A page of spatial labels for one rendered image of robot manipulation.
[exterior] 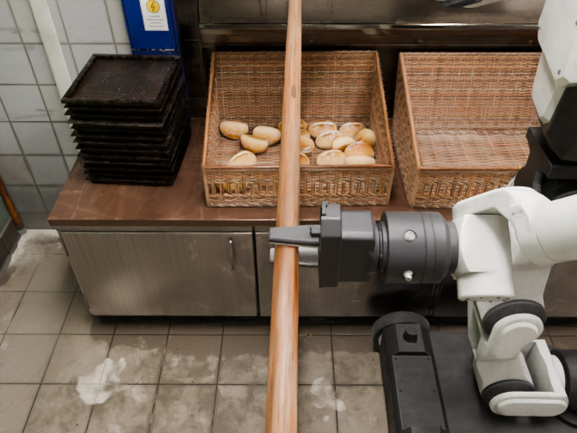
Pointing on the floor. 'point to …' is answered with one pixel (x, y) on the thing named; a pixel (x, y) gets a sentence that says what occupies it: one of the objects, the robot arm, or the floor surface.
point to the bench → (231, 258)
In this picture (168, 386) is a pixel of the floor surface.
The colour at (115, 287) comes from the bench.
